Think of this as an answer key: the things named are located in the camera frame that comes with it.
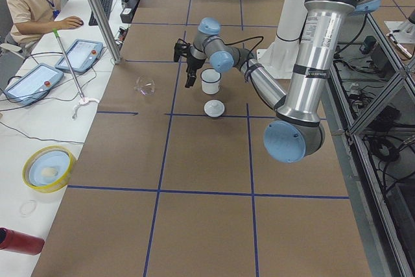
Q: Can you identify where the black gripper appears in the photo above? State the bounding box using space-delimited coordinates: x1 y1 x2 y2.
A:
185 54 206 88

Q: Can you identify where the white enamel cup blue rim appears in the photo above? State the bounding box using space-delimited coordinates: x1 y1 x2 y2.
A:
200 68 221 95

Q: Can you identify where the white enamel cup lid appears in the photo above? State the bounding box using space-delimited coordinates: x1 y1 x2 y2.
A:
204 99 225 118

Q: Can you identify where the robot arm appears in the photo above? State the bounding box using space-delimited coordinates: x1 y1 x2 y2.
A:
174 0 381 163

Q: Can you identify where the black computer box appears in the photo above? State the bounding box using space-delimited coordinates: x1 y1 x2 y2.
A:
120 0 139 24

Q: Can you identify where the brown paper table mat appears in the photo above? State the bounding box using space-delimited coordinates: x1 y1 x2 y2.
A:
33 0 371 276

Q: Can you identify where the far blue teach pendant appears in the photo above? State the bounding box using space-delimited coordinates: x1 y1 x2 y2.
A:
65 39 104 74

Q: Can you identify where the blue teach pendant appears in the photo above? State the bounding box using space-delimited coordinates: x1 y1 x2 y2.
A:
4 63 64 106
65 39 104 74

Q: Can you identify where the black keyboard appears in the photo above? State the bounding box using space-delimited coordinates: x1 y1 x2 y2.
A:
88 0 114 27

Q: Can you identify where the metal rod green tip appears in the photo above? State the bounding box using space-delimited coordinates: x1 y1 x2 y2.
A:
53 28 85 101

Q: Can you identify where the near blue teach pendant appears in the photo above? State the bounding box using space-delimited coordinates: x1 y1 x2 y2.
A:
4 63 64 106

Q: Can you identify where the seated person beige shirt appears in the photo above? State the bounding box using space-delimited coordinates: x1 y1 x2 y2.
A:
6 0 84 48

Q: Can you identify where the red cylindrical bottle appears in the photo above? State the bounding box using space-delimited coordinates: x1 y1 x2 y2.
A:
1 228 45 256

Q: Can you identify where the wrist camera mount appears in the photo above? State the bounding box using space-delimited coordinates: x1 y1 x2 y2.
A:
173 38 191 62

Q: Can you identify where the aluminium frame post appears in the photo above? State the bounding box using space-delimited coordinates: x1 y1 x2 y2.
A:
88 0 121 64

